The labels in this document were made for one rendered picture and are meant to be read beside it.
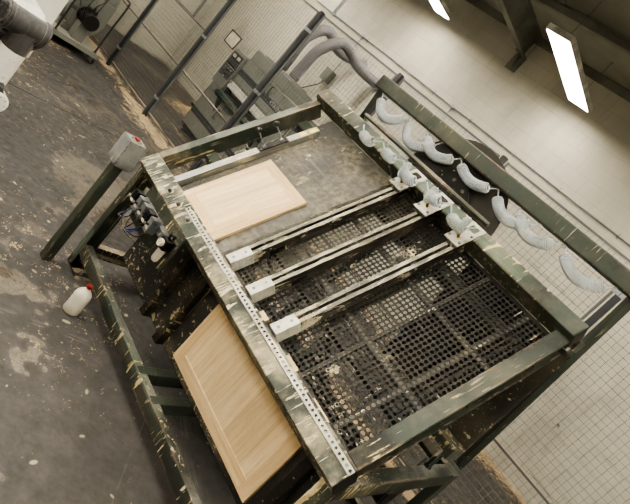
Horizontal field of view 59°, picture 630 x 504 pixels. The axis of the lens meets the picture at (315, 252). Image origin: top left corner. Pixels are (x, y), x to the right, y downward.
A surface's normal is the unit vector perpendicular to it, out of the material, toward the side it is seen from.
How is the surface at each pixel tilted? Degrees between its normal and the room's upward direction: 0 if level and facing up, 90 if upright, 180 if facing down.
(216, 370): 90
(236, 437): 90
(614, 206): 90
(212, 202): 51
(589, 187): 90
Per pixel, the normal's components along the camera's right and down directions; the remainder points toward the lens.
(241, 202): -0.01, -0.66
